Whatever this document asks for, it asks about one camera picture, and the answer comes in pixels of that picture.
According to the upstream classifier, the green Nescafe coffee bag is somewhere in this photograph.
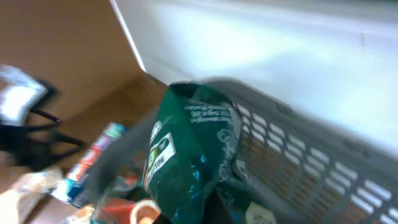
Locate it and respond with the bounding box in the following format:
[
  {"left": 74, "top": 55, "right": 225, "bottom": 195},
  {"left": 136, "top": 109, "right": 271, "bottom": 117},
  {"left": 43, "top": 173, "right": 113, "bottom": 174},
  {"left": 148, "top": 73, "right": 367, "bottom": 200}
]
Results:
[{"left": 93, "top": 83, "right": 277, "bottom": 224}]

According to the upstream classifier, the grey plastic basket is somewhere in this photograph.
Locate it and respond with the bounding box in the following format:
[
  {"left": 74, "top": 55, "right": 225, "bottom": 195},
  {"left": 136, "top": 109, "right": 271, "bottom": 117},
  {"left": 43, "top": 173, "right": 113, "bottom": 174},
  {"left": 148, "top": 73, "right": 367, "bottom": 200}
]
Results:
[{"left": 86, "top": 77, "right": 398, "bottom": 224}]

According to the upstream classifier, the Kleenex tissue multipack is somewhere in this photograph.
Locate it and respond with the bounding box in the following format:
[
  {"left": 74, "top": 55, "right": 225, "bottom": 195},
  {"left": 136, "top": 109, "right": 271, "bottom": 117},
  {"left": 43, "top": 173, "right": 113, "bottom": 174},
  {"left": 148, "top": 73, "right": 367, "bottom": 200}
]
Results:
[{"left": 50, "top": 122, "right": 127, "bottom": 208}]

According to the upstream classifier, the black chair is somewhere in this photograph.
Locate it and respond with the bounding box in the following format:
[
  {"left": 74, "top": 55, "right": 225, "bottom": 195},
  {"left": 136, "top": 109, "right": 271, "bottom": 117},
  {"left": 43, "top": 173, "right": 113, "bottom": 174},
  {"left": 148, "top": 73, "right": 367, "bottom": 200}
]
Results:
[{"left": 1, "top": 64, "right": 85, "bottom": 171}]

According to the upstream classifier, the beige crumpled packet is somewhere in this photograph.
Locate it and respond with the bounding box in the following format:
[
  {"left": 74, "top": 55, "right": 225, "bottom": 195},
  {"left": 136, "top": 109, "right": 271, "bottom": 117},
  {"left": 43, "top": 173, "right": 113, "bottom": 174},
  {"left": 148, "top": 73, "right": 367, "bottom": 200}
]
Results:
[{"left": 1, "top": 166, "right": 63, "bottom": 224}]

